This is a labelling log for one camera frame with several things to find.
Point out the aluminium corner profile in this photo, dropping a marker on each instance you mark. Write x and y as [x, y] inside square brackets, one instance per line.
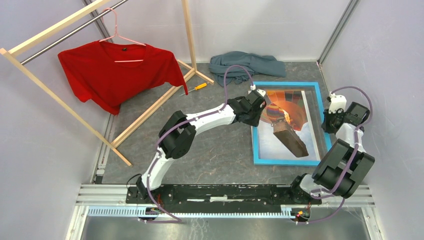
[346, 15]

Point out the yellow handled screwdriver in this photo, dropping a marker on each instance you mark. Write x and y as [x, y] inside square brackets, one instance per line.
[196, 88]

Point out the blue picture frame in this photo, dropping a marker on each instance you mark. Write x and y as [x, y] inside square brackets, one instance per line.
[316, 111]

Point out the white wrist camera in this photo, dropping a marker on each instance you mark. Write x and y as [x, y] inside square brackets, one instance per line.
[258, 90]
[337, 103]

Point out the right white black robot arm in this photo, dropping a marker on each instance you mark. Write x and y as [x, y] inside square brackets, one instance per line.
[345, 165]

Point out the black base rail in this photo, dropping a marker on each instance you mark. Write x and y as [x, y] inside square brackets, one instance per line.
[219, 198]

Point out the grey-blue crumpled cloth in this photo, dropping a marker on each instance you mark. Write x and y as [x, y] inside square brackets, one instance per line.
[239, 66]

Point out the hot-air balloon photo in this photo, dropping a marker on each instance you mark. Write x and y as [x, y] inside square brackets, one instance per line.
[285, 131]

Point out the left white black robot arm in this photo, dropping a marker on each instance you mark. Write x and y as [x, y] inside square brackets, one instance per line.
[177, 135]

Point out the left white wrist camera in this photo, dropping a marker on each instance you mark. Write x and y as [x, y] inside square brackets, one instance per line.
[258, 90]

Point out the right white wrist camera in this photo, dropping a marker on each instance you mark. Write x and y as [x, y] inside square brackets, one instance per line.
[337, 103]

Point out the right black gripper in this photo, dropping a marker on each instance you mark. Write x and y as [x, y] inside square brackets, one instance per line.
[325, 126]

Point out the red t-shirt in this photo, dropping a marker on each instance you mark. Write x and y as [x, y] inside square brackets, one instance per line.
[110, 74]

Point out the pink clothes hanger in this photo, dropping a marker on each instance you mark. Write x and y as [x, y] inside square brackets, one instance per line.
[117, 35]

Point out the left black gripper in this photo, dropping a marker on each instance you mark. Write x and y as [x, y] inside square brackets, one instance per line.
[255, 122]

